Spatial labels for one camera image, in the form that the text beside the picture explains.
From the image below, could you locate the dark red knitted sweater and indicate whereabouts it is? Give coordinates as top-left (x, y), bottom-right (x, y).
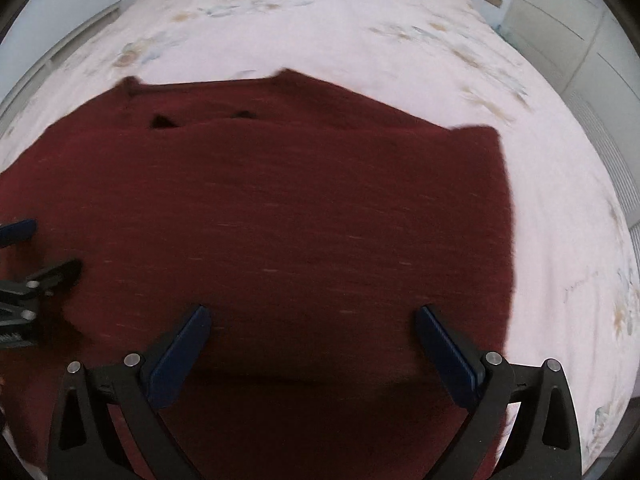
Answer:
top-left (0, 67), bottom-right (518, 480)

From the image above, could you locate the pink floral bed sheet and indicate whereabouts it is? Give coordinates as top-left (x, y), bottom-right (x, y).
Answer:
top-left (0, 0), bottom-right (640, 476)

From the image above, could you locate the white wardrobe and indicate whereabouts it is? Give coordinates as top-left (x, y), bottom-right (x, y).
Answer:
top-left (501, 0), bottom-right (640, 103)

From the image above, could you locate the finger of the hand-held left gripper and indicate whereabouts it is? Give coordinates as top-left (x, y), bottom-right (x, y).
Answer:
top-left (0, 258), bottom-right (84, 331)
top-left (0, 218), bottom-right (37, 249)

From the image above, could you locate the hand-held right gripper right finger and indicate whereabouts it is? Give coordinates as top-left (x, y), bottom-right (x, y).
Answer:
top-left (415, 304), bottom-right (583, 480)

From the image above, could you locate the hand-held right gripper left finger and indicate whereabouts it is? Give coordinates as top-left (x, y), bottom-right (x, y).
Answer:
top-left (47, 304), bottom-right (213, 480)

